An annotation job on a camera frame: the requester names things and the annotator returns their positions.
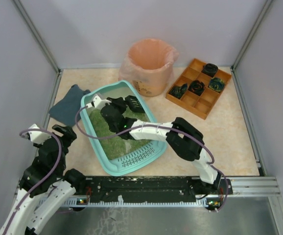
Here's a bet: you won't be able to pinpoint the black slotted litter scoop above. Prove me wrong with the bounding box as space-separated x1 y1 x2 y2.
125 95 145 114

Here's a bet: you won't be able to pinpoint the teal plastic litter box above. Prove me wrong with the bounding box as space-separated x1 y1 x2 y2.
80 81 167 176

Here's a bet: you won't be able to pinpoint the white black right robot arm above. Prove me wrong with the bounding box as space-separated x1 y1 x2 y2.
93 95 221 190

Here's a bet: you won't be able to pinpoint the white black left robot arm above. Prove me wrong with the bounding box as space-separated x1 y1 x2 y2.
0 124 86 235

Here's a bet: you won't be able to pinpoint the green cat litter pellets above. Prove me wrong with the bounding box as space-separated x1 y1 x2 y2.
89 107 154 161

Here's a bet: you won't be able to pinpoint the folded dark grey cloth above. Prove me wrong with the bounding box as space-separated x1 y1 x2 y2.
48 84 91 127

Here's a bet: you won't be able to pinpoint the orange bin with plastic liner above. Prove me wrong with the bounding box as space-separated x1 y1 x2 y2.
118 38 179 97

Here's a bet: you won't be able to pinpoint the dark green rolled sock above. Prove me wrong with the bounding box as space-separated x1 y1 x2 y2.
169 83 188 99

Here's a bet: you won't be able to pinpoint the black orange rolled sock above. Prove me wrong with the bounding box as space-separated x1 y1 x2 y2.
188 80 205 96

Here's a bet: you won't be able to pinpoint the orange wooden compartment tray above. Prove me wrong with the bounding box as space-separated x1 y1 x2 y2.
165 58 232 120

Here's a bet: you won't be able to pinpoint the blue yellow rolled sock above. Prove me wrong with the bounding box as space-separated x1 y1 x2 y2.
208 77 225 93

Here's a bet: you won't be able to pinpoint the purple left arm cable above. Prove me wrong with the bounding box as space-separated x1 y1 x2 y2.
0 128 75 235

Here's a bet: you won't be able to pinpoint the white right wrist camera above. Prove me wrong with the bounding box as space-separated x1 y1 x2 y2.
86 94 110 110

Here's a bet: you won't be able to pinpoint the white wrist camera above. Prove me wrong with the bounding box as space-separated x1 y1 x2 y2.
20 123 51 144
86 94 110 110

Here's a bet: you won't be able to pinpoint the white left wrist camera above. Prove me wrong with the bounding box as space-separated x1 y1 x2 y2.
20 123 51 144

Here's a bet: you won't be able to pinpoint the white slotted cable duct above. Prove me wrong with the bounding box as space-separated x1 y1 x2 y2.
38 195 227 208

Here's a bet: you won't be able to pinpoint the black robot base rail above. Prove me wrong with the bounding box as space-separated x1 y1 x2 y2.
64 176 233 212

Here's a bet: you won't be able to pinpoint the aluminium frame rail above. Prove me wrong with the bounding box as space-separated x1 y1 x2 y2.
14 176 279 196

